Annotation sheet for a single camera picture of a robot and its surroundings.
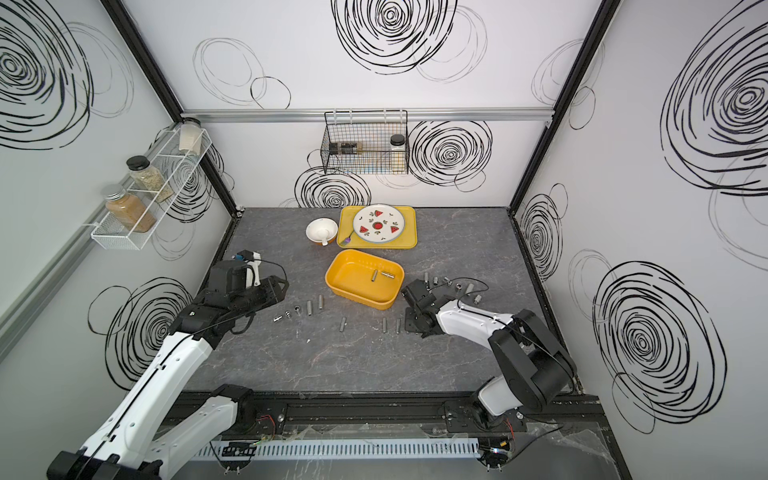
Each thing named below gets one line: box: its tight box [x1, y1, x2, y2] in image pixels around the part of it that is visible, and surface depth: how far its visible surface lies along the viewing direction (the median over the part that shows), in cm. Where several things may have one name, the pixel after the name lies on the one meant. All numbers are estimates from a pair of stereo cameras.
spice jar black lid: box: [126, 155, 174, 203], surface depth 72 cm
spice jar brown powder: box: [102, 184, 156, 233], surface depth 66 cm
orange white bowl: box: [306, 218, 338, 246], surface depth 113 cm
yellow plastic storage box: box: [325, 249, 405, 311], surface depth 101 cm
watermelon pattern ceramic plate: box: [353, 204, 405, 244], surface depth 118 cm
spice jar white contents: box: [179, 117, 202, 156], surface depth 88 cm
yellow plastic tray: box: [337, 206, 418, 249], surface depth 114 cm
